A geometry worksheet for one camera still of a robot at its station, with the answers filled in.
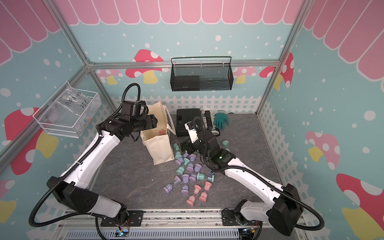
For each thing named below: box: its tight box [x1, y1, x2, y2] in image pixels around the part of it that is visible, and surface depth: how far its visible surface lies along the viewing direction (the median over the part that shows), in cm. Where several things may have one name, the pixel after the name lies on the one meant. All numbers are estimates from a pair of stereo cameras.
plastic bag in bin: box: [47, 80, 96, 123], surface depth 75 cm
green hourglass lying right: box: [196, 172, 215, 183], surface depth 87 cm
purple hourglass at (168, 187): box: [163, 175, 182, 194], surface depth 85 cm
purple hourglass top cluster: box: [175, 152, 197, 167], surface depth 94 cm
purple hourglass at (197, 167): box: [186, 163, 202, 173], surface depth 91 cm
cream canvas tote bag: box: [140, 101, 176, 166], surface depth 83 cm
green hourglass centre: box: [176, 158, 190, 176], surface depth 91 cm
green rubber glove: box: [214, 112, 230, 130], surface depth 116 cm
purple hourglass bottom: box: [180, 183, 189, 195], surface depth 83 cm
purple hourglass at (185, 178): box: [182, 174, 190, 183], surface depth 87 cm
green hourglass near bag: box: [173, 142, 183, 160], surface depth 96 cm
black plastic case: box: [176, 108, 202, 137], surface depth 118 cm
